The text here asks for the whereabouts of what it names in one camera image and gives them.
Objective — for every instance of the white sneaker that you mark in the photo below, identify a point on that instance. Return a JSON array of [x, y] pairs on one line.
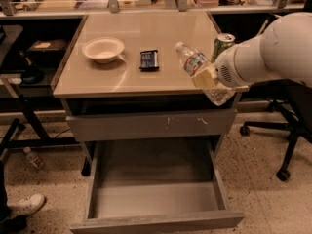
[[29, 205]]

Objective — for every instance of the open grey bottom drawer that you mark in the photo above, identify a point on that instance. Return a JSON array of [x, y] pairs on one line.
[[155, 186]]

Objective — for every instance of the green soda can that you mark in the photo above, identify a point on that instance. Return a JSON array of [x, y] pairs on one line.
[[222, 42]]

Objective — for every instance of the closed grey upper drawer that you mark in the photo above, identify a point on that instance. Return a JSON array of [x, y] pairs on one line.
[[151, 124]]

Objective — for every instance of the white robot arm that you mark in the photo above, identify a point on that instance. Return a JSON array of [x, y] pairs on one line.
[[282, 51]]

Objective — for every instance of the water bottle on floor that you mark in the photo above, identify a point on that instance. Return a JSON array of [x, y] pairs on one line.
[[33, 158]]

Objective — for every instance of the clear plastic water bottle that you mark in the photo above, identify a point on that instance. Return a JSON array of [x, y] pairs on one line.
[[192, 60]]

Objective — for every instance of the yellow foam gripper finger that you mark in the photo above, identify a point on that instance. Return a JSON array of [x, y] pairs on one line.
[[205, 78]]

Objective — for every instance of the black desk frame leg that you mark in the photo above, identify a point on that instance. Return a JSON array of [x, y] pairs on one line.
[[44, 139]]

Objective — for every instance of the black box on shelf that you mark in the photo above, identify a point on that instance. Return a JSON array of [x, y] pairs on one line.
[[47, 50]]

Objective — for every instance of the white paper bowl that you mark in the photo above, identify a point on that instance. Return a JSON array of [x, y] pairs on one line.
[[103, 50]]

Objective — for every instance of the black office chair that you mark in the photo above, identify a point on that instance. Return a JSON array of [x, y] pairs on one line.
[[294, 101]]

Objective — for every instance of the grey drawer cabinet with counter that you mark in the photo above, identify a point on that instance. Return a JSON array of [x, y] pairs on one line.
[[86, 87]]

